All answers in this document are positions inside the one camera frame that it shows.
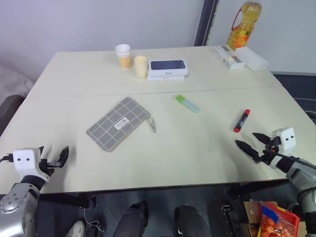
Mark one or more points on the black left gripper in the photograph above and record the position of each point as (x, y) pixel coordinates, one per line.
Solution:
(50, 165)

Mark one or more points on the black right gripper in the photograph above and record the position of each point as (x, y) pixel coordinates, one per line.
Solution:
(267, 151)

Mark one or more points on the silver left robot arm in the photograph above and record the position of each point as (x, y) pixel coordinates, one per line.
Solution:
(13, 205)

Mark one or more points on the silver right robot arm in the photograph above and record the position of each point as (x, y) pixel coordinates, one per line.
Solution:
(302, 177)

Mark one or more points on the grey checked pencil pouch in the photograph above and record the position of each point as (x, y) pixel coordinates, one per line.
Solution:
(116, 123)

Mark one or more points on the red and black marker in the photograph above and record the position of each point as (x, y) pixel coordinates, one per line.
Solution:
(242, 120)

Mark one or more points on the brown cardboard box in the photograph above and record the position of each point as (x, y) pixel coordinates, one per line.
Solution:
(251, 217)

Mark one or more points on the green highlighter pen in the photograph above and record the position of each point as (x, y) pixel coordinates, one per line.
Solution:
(188, 104)

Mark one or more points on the white shoe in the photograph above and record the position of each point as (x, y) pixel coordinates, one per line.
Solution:
(77, 228)

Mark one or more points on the translucent white plastic box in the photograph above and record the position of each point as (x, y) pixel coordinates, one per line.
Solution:
(253, 59)

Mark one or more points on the small white carton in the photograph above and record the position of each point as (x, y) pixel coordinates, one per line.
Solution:
(232, 61)
(223, 50)

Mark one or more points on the bag of carrots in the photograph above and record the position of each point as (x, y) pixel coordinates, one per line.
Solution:
(276, 225)

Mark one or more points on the dark rounded shape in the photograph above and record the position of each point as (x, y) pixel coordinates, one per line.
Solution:
(191, 222)
(132, 219)

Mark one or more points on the flat white phone box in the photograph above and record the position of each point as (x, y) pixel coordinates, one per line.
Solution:
(165, 78)

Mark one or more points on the phone box with dark picture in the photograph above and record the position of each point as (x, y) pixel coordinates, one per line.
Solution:
(168, 66)

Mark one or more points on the yellow cooking oil bottle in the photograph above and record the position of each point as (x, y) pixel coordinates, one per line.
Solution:
(243, 27)

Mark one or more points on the orange printed paper cup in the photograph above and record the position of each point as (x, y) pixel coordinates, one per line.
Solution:
(125, 62)

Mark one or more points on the cream coloured cup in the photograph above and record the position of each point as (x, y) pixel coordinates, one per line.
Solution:
(140, 67)

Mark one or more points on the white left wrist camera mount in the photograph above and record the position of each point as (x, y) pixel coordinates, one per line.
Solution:
(26, 161)

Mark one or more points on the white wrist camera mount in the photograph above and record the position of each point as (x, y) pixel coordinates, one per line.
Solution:
(286, 139)
(26, 161)

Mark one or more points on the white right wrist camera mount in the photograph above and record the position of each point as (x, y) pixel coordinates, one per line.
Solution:
(286, 139)

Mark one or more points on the dark window frame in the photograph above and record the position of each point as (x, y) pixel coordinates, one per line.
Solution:
(205, 22)

